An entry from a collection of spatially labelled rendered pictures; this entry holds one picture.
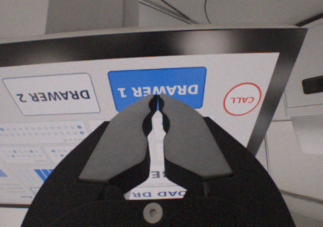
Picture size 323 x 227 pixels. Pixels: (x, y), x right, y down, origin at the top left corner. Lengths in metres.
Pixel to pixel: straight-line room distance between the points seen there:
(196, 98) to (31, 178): 0.29
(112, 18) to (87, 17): 0.04
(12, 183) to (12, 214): 2.46
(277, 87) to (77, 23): 0.31
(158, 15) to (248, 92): 1.36
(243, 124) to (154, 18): 1.31
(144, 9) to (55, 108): 1.31
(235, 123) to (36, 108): 0.23
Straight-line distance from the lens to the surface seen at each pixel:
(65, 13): 0.34
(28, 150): 0.27
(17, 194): 0.41
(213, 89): 0.16
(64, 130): 0.21
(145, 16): 1.40
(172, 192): 0.29
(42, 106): 0.20
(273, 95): 0.20
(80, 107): 0.18
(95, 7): 0.32
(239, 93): 0.17
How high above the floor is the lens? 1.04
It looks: 8 degrees down
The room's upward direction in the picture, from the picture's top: 178 degrees clockwise
